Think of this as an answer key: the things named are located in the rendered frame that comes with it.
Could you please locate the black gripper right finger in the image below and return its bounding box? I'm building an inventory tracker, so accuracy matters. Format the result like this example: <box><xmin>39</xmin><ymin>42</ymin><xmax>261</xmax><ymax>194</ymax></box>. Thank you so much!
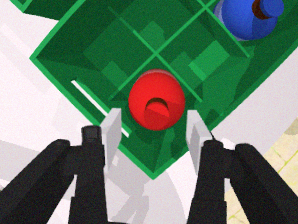
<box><xmin>186</xmin><ymin>110</ymin><xmax>298</xmax><ymax>224</ymax></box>

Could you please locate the green bottle crate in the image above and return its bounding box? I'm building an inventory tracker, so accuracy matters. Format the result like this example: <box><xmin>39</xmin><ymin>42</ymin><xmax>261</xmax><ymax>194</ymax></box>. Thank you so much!
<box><xmin>29</xmin><ymin>0</ymin><xmax>298</xmax><ymax>180</ymax></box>
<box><xmin>10</xmin><ymin>0</ymin><xmax>77</xmax><ymax>21</ymax></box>

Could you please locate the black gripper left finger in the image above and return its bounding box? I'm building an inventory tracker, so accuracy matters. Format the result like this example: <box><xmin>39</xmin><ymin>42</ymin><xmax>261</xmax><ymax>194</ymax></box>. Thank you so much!
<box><xmin>0</xmin><ymin>108</ymin><xmax>122</xmax><ymax>224</ymax></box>

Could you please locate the blue bottle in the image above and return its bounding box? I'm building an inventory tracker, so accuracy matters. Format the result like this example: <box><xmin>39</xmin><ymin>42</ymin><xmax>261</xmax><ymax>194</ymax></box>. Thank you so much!
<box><xmin>212</xmin><ymin>0</ymin><xmax>284</xmax><ymax>41</ymax></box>

